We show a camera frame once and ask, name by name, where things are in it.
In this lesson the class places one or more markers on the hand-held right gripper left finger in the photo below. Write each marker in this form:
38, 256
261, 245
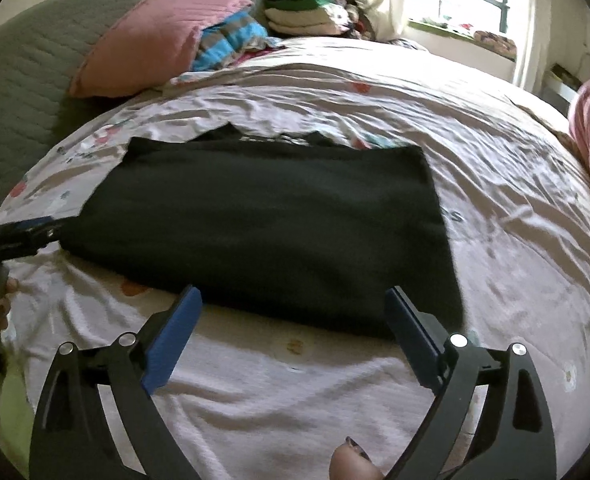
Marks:
167, 345

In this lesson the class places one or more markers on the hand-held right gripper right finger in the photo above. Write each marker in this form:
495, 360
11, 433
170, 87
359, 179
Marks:
415, 340

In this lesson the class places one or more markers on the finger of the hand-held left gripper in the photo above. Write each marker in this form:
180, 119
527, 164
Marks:
25, 235

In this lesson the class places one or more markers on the black garment with orange waistband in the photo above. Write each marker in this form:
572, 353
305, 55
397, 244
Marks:
255, 220

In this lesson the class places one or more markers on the stack of folded clothes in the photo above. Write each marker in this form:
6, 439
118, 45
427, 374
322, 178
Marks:
305, 12

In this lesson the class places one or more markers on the person's left hand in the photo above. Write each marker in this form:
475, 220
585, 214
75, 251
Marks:
4, 310

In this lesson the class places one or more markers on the person's right hand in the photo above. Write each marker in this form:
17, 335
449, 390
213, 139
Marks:
355, 462

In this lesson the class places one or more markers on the grey quilted headboard cover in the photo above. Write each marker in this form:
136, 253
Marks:
25, 70

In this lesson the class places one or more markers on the yellow-green cloth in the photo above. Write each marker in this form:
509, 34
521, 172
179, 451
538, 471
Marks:
10, 415

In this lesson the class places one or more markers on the printed bed sheet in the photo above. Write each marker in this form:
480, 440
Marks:
500, 185

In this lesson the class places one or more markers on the pink pillow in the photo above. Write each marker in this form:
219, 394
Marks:
145, 40

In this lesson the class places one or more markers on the blue striped cloth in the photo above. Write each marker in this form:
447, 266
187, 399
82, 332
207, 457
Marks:
225, 42

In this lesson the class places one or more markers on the white shelf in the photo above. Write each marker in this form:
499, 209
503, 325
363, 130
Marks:
562, 85

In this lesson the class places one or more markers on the floral cloth on windowsill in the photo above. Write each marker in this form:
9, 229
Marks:
497, 42

